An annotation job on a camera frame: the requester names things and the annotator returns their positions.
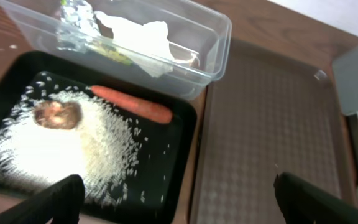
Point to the black plastic tray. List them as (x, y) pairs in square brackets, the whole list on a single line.
[(155, 189)]

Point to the orange carrot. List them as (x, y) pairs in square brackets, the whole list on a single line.
[(147, 109)]

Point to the clear plastic bin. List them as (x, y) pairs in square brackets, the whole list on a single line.
[(199, 39)]

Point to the foil and yellow snack wrapper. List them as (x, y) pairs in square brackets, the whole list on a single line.
[(79, 31)]

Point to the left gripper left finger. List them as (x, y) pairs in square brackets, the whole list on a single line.
[(59, 204)]

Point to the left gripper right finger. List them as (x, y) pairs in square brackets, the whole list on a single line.
[(303, 203)]

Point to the pile of white rice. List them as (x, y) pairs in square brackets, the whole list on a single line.
[(103, 149)]

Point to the brown mushroom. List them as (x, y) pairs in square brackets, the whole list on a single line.
[(54, 114)]

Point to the dark brown serving tray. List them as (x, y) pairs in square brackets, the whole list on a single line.
[(268, 114)]

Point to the white napkin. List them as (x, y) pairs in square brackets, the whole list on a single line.
[(141, 43)]

